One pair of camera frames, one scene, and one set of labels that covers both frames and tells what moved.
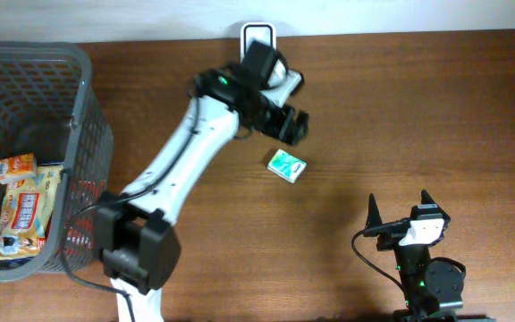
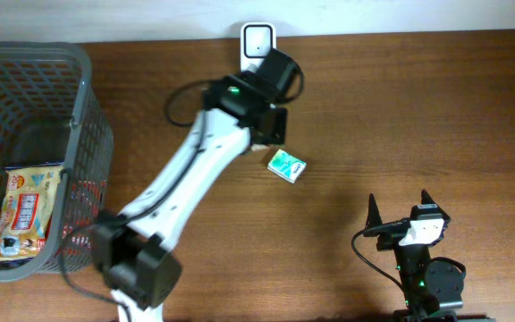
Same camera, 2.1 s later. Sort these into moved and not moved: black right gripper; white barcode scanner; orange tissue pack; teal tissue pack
Moved: orange tissue pack
Not moved: white barcode scanner; black right gripper; teal tissue pack
